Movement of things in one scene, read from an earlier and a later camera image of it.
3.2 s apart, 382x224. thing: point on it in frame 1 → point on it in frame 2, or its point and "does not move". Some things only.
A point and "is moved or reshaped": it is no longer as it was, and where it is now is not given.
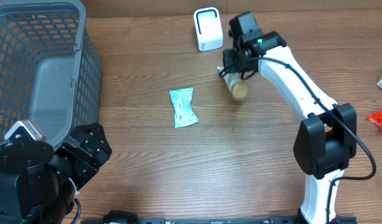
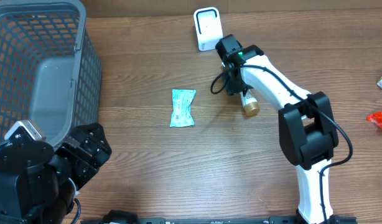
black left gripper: [96, 156] does not move
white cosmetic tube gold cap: [237, 88] is moved or reshaped
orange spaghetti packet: [381, 119] does not move
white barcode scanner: [209, 28] does not move
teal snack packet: [184, 114] does not move
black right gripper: [233, 66] → [235, 88]
